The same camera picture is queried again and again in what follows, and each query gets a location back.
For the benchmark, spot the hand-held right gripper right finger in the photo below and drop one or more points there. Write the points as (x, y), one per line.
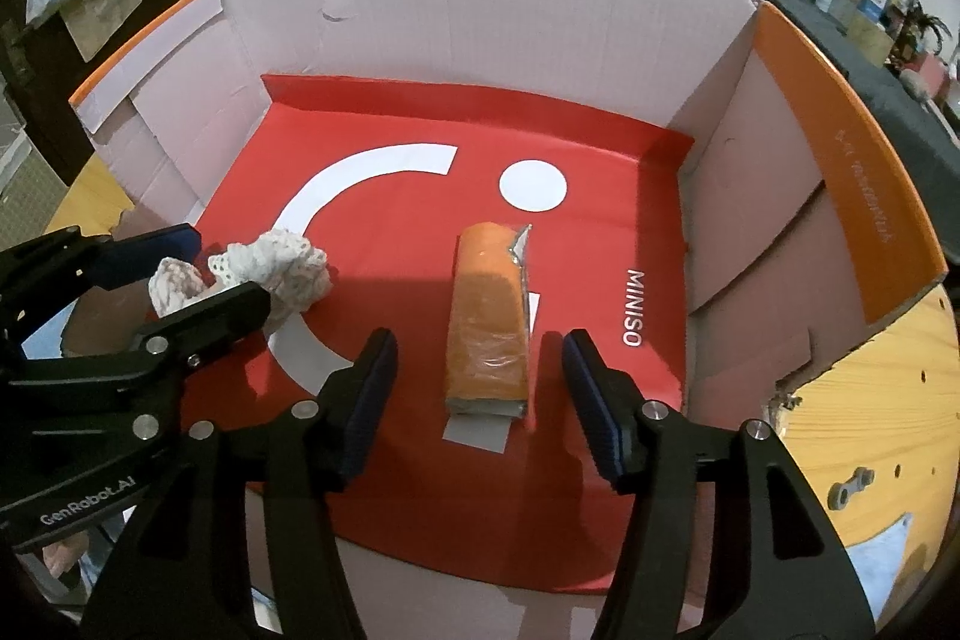
(596, 419)

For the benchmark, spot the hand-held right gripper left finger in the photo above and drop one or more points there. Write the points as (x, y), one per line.
(371, 400)

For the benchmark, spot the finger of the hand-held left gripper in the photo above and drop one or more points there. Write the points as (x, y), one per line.
(150, 254)
(225, 310)

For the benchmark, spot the white lace scrunchie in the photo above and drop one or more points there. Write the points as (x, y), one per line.
(285, 269)

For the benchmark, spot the orange snack packet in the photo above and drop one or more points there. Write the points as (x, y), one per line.
(484, 310)

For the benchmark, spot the cardboard box with orange flaps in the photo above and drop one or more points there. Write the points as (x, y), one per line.
(525, 25)

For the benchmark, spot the dark wooden door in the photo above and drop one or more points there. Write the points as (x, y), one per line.
(45, 108)

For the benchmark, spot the red paper liner white print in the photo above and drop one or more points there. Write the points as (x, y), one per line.
(600, 220)

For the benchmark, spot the brown hanging paper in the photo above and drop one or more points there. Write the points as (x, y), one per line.
(105, 21)

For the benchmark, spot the light blue cloth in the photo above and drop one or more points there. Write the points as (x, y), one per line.
(889, 557)

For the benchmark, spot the dark cloth-covered counter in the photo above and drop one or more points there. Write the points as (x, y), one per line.
(847, 55)

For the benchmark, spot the pink box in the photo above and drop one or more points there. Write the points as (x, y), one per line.
(930, 74)

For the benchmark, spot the potted plant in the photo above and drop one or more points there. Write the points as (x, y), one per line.
(919, 29)

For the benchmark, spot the small metal bracket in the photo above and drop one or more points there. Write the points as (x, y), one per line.
(851, 488)

